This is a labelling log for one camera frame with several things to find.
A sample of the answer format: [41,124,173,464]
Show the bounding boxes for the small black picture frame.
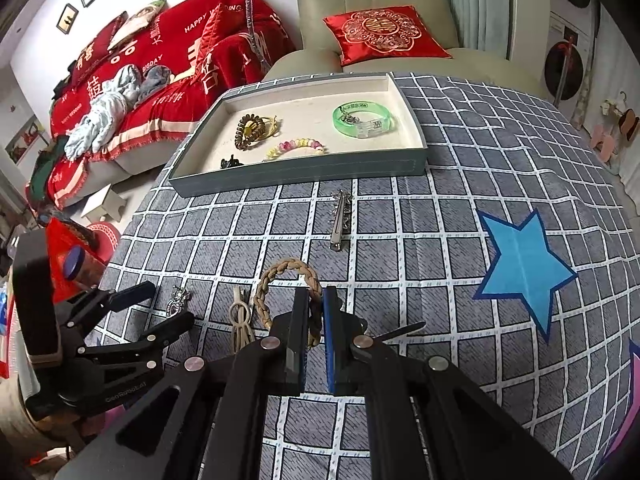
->
[56,3,80,35]

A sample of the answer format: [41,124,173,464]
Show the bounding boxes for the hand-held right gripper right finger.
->
[322,286,576,480]

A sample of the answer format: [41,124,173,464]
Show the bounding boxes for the small white stool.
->
[80,183,128,223]

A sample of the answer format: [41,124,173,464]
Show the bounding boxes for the red satin pillow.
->
[70,10,128,83]

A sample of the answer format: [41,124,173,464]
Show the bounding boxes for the grey shallow tray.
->
[167,72,429,197]

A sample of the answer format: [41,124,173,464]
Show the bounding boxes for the white picture pillow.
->
[107,0,167,51]

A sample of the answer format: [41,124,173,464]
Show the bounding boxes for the red upright cushion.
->
[190,2,226,86]

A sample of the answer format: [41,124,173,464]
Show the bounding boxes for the red gift bag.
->
[42,217,121,306]

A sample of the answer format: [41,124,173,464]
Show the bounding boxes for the brown braided bracelet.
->
[252,258,341,348]

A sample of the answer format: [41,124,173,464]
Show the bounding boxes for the silver heart pendant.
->
[167,285,193,318]

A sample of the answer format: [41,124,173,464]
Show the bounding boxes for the white washing machine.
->
[542,7,601,106]

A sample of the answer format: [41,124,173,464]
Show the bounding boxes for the red covered sofa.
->
[47,0,298,208]

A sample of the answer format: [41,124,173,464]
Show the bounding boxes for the unframed wall picture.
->
[5,115,46,166]

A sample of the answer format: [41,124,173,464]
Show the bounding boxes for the pink hanging rack items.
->
[590,92,640,161]

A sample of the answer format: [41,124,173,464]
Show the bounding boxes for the yellow hair tie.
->
[257,115,282,141]

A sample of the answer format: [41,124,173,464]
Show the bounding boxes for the green translucent bangle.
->
[332,101,396,139]

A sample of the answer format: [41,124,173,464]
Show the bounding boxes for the light blue clothes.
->
[64,64,141,162]

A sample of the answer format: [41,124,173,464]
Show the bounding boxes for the clear crystal bracelet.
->
[342,110,381,133]

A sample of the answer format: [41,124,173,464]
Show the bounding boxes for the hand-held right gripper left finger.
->
[55,287,311,480]

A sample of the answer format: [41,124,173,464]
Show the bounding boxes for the phone holder stand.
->
[240,0,271,78]

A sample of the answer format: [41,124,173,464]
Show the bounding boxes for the green cloth bundle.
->
[27,135,71,206]

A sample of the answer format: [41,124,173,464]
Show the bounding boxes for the grey cloth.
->
[135,64,173,106]

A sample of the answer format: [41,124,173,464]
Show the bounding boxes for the pale blue curtain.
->
[430,0,516,58]

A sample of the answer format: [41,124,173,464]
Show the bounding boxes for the pastel beaded bracelet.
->
[262,137,328,162]

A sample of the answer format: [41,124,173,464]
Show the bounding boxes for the white sheer curtain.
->
[590,0,640,211]

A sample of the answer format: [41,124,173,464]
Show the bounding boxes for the beige knotted hair tie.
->
[229,287,253,348]

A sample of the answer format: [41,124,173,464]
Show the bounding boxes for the red embroidered cushion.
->
[322,5,453,67]

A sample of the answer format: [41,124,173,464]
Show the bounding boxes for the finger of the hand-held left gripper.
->
[75,310,196,363]
[55,281,157,326]

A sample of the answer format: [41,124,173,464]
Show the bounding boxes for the red mop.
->
[555,37,576,106]

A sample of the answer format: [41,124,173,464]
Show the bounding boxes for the silver metal barrette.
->
[329,190,352,252]

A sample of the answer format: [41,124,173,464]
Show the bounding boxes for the brown spiral hair tie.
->
[234,114,266,152]

